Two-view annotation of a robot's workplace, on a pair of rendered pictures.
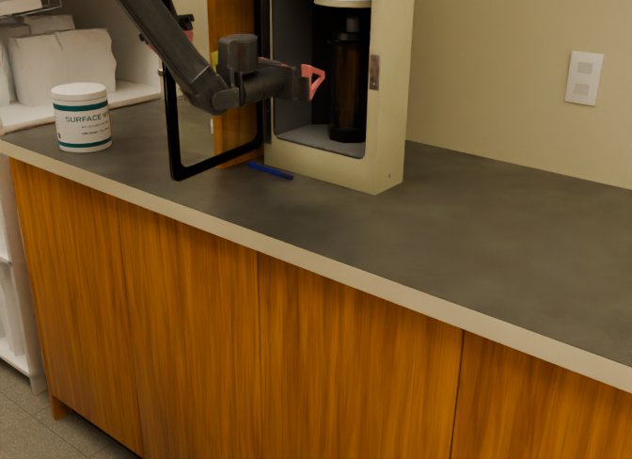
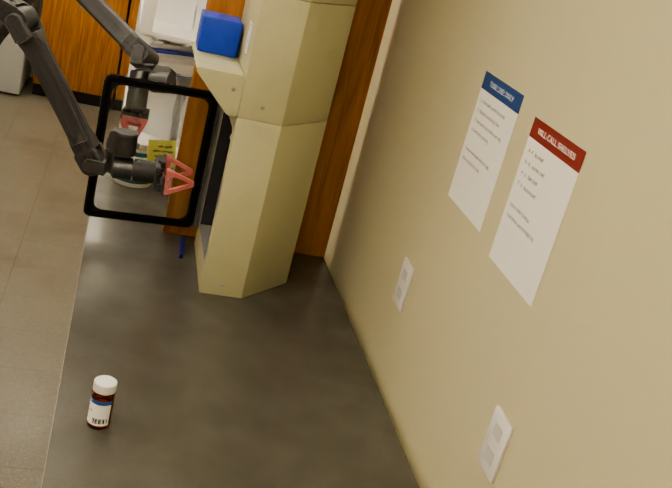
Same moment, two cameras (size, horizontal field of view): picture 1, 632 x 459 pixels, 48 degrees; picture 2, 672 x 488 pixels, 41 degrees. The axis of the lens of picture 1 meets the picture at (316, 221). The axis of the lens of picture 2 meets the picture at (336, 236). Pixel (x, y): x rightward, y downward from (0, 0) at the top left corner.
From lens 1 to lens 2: 1.67 m
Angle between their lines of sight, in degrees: 33
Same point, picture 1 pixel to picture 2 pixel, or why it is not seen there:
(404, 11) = (259, 161)
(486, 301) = (82, 356)
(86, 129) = not seen: hidden behind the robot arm
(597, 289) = (155, 395)
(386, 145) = (219, 257)
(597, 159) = (390, 363)
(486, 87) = (376, 265)
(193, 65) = (76, 135)
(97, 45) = not seen: hidden behind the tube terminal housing
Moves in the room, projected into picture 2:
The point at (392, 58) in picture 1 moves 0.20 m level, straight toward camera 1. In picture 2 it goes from (237, 192) to (169, 196)
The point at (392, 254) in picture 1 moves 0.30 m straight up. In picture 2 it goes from (109, 314) to (131, 194)
